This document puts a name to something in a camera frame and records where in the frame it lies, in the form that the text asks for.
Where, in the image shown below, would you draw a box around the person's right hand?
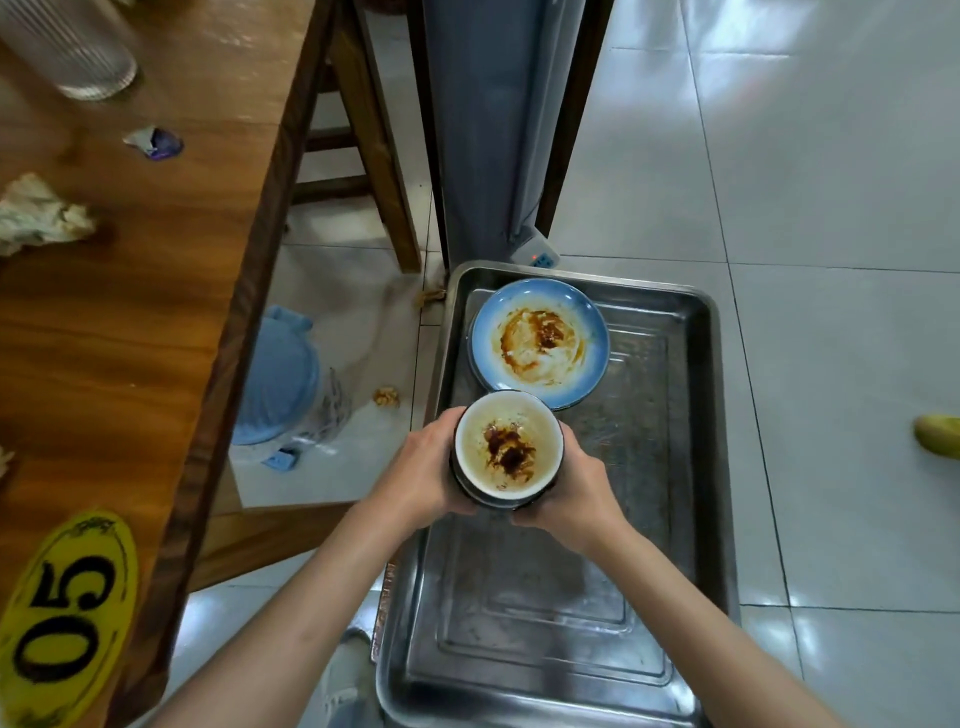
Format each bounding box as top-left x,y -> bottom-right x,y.
509,422 -> 631,560

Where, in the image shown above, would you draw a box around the person's left hand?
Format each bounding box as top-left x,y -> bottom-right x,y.
371,407 -> 481,538

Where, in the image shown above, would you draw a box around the white bowl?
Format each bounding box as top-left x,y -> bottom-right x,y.
454,389 -> 565,505
448,442 -> 565,514

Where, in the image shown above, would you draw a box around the metal tray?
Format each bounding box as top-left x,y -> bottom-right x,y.
372,260 -> 744,728

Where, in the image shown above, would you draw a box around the used napkins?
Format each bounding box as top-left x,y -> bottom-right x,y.
0,172 -> 100,481

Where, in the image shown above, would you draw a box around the person's right forearm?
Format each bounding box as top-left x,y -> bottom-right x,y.
584,517 -> 849,728

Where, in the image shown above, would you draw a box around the person's left forearm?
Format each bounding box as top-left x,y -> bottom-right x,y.
149,491 -> 429,728

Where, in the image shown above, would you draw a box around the blue plastic trash bin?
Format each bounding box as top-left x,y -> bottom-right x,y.
228,303 -> 354,474

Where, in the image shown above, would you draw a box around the white power strip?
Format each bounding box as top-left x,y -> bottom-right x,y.
509,228 -> 562,273

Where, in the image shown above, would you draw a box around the dark wooden table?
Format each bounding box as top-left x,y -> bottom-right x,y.
0,0 -> 423,728

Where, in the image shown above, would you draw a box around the grey blue pillar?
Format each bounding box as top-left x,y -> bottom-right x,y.
423,0 -> 586,264

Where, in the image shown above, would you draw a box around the yellow oval number sticker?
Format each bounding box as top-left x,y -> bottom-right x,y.
0,511 -> 140,728

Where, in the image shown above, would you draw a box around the brown wooden post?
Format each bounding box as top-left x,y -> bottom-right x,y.
536,0 -> 616,238

